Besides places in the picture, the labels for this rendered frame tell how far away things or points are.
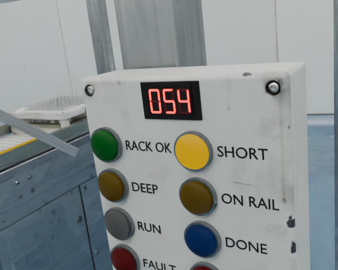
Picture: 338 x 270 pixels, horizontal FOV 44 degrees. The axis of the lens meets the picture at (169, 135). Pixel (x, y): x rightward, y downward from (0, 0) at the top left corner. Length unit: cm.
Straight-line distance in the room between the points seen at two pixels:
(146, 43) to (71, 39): 459
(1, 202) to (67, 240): 33
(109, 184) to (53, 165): 87
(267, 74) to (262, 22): 385
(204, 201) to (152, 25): 16
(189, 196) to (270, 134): 8
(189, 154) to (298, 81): 9
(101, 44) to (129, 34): 145
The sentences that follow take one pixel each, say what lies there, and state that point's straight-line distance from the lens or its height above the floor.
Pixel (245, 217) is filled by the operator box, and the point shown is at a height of 100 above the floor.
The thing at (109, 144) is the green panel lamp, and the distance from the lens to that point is 34.
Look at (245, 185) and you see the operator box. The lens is 30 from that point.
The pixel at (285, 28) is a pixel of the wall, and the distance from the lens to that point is 409.
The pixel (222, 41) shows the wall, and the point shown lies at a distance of 422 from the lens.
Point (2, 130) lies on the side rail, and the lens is 144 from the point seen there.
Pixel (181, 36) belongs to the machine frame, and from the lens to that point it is 37.
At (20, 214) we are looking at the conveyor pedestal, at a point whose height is 68.
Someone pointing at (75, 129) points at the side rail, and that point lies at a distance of 126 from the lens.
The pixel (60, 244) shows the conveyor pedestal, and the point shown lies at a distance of 136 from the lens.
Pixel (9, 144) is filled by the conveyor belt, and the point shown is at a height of 83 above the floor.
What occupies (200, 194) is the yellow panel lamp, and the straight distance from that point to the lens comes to 31.
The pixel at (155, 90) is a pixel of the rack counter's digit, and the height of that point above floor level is 109.
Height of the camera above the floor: 114
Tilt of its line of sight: 16 degrees down
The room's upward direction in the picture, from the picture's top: 7 degrees counter-clockwise
